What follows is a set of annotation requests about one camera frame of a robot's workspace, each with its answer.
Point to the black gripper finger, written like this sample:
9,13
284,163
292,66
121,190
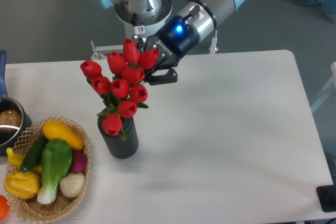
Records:
169,77
140,42

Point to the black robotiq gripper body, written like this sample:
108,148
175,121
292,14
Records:
174,40

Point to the red tulip bouquet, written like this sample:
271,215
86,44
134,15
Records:
124,94

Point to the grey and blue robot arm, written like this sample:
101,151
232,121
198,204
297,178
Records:
219,9

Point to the dark grey ribbed vase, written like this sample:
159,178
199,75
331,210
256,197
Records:
123,145

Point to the yellow squash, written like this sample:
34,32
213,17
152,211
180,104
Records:
53,130

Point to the purple radish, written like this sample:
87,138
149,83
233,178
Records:
79,162

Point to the green bok choy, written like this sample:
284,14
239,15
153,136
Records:
55,161

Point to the white garlic bulb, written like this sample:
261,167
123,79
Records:
72,184

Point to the dark green cucumber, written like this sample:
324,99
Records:
33,156

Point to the small yellow gourd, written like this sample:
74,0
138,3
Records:
16,159

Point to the yellow bell pepper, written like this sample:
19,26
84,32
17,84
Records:
22,185

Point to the black device at edge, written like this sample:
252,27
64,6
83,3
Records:
326,195

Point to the orange fruit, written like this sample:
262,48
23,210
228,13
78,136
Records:
4,207

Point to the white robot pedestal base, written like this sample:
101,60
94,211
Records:
146,17

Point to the blue handled saucepan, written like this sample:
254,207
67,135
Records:
14,119

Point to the white frame at right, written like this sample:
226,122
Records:
325,92

